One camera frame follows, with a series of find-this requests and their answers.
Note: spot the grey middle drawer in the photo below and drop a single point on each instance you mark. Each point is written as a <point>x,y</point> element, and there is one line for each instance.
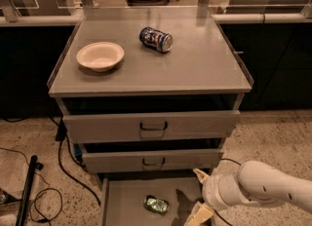
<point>152,155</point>

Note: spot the grey bottom drawer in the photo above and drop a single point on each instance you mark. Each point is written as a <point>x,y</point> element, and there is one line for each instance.
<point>123,195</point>

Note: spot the grey top drawer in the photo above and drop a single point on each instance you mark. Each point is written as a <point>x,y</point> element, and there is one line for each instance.
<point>139,118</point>

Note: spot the white bowl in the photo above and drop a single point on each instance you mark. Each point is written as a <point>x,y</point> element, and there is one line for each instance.
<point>100,56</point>

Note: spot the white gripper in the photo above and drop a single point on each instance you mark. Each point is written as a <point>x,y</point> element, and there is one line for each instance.
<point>211,190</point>

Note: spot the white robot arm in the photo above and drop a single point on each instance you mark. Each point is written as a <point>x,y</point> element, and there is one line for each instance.
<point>254,184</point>

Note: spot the crushed green can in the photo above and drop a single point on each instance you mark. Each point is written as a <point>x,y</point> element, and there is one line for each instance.
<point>156,205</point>

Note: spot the grey drawer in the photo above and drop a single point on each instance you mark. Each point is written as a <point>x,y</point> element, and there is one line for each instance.
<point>139,118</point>
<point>123,195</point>
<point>152,155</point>

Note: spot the grey drawer cabinet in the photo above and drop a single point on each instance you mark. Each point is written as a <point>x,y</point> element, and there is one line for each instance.
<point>200,61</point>

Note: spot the black pole on floor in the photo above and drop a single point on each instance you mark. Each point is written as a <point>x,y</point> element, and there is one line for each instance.
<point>26,191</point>

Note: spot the blue soda can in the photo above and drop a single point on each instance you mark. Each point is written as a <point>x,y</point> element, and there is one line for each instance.
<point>155,39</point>

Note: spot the white rail pipe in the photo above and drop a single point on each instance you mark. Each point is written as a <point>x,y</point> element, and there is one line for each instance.
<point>260,18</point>

